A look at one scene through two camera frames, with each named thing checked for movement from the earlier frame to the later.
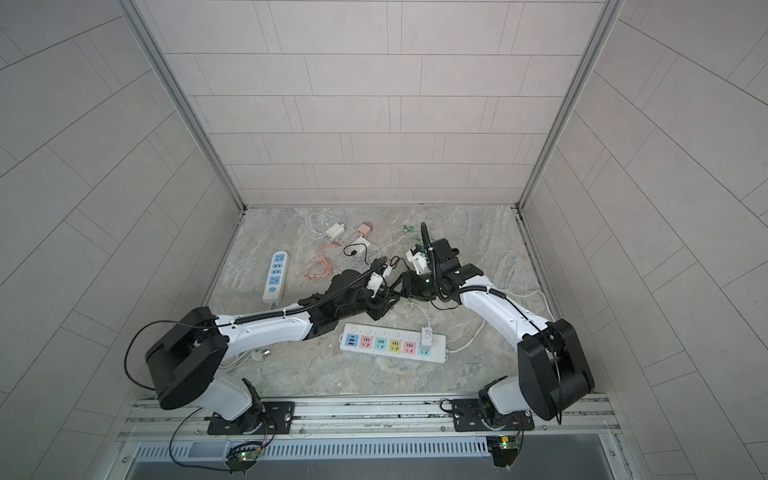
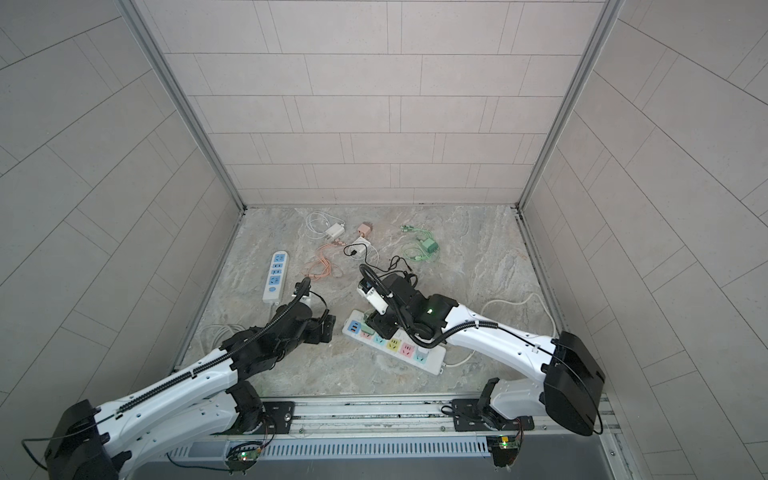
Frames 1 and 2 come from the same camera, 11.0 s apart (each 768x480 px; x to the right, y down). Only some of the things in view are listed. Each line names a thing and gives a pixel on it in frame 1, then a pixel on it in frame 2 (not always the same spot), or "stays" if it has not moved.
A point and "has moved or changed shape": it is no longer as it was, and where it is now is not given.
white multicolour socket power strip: (392, 342) has moved or changed shape
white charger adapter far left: (335, 230) stays
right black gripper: (410, 288) to (376, 321)
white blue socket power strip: (276, 277) stays
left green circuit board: (242, 457) stays
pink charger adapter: (365, 228) stays
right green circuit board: (504, 449) stays
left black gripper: (380, 303) to (318, 337)
